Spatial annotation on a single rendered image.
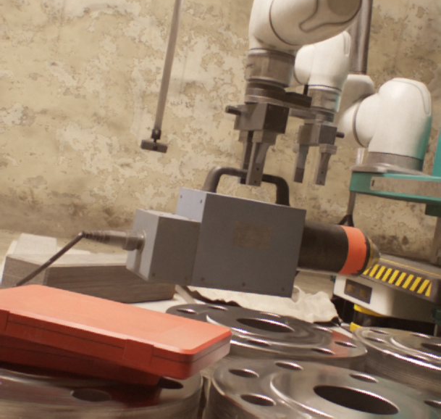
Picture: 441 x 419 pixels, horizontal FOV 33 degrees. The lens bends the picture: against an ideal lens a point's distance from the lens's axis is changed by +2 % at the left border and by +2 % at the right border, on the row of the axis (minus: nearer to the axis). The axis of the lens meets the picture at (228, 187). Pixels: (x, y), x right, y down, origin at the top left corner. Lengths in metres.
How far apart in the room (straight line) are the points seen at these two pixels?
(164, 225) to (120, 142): 2.89
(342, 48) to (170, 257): 0.85
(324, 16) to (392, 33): 3.44
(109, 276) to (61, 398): 0.96
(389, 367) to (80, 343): 0.51
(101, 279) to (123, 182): 2.66
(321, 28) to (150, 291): 0.73
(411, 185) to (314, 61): 0.40
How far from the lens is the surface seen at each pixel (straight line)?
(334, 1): 1.19
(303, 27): 1.23
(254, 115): 1.34
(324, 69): 1.87
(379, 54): 4.57
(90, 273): 1.45
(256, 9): 1.37
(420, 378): 0.96
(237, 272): 1.30
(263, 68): 1.34
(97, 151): 4.11
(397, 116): 2.05
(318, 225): 1.42
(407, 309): 1.75
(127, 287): 1.56
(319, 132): 1.83
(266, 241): 1.32
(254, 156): 1.34
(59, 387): 0.58
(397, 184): 1.93
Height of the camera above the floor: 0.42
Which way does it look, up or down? level
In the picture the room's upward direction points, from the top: 10 degrees clockwise
